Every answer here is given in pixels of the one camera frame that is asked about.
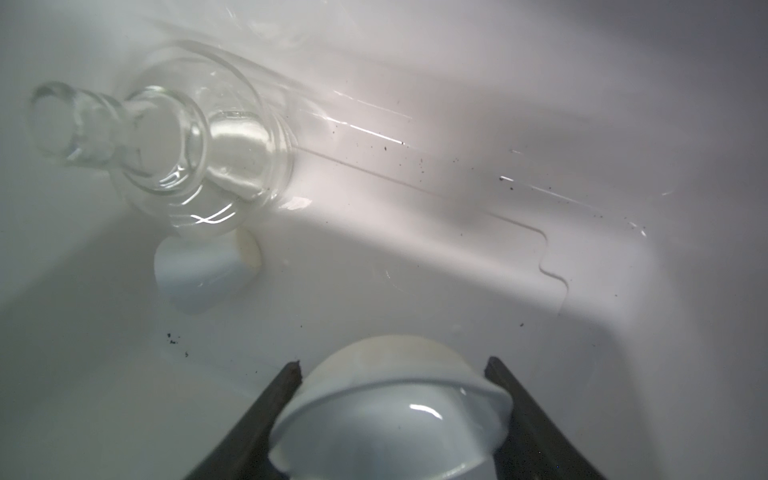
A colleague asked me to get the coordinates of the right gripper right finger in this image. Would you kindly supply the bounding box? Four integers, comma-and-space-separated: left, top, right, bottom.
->
484, 357, 604, 480

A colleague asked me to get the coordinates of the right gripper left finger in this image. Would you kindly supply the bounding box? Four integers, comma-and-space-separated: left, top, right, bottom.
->
185, 361, 302, 480

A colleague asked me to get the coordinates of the white ceramic mortar bowl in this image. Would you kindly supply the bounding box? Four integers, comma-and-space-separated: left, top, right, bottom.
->
268, 335, 513, 479

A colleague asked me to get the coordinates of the small white crucible cup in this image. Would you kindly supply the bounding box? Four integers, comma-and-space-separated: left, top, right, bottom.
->
154, 229, 263, 314

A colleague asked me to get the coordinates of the clear glass petri dish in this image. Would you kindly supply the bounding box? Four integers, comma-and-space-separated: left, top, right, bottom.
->
27, 41, 296, 239

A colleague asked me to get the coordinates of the white plastic storage bin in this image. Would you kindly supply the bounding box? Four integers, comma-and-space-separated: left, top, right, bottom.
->
1, 1, 767, 479

